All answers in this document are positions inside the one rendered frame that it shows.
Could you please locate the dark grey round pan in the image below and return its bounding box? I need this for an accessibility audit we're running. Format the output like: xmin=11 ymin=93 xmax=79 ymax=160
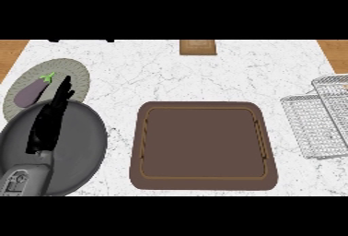
xmin=0 ymin=99 xmax=110 ymax=197

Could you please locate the brown rectangular tray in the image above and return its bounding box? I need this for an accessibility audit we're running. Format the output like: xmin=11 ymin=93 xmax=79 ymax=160
xmin=129 ymin=100 xmax=278 ymax=192

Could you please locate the purple eggplant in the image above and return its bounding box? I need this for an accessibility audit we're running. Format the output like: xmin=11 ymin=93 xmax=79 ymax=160
xmin=13 ymin=72 xmax=57 ymax=109

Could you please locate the white wire tiered basket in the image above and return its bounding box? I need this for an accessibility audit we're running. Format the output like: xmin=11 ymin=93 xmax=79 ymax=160
xmin=278 ymin=74 xmax=348 ymax=160

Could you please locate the grey-green oval placemat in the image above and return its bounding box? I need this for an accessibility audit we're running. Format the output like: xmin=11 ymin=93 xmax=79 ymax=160
xmin=1 ymin=57 xmax=92 ymax=123

